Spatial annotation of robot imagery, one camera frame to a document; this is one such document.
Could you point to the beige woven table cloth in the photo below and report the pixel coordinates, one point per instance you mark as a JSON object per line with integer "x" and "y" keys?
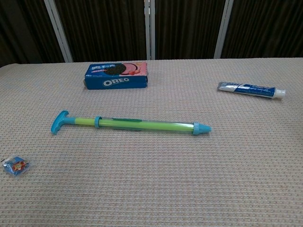
{"x": 151, "y": 179}

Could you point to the blue Oreo cookie box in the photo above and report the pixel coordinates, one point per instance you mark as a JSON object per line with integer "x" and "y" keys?
{"x": 118, "y": 82}

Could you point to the white screen frame post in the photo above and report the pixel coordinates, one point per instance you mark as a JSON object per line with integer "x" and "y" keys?
{"x": 223, "y": 28}
{"x": 147, "y": 28}
{"x": 58, "y": 30}

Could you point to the blue white toothpaste tube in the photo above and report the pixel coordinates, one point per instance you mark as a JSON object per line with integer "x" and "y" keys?
{"x": 251, "y": 89}

